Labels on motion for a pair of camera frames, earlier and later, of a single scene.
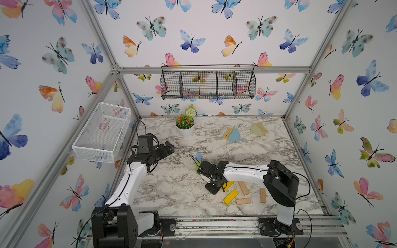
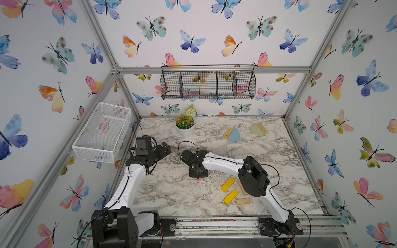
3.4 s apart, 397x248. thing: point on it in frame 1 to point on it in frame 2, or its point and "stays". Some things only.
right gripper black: (211, 190) to (201, 174)
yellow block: (227, 185) stays
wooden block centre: (243, 187) stays
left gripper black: (164, 152) stays
